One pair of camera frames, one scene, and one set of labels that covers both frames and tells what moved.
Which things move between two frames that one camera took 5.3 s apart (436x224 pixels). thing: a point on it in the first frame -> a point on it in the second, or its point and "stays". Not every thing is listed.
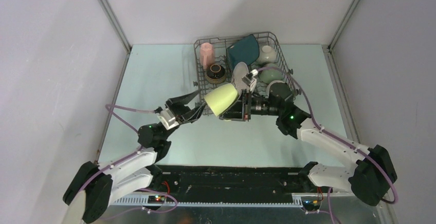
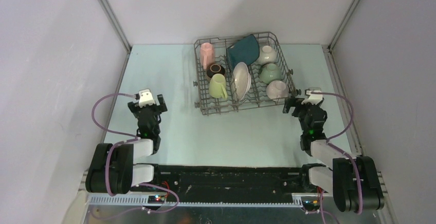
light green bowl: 269,75 stays
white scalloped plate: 240,70 stays
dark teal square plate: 246,50 stays
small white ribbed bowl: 267,54 stays
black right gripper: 241,110 -> 289,102
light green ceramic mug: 221,98 -> 217,87
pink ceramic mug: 206,54 stays
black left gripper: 182,113 -> 162,106
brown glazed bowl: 215,73 stays
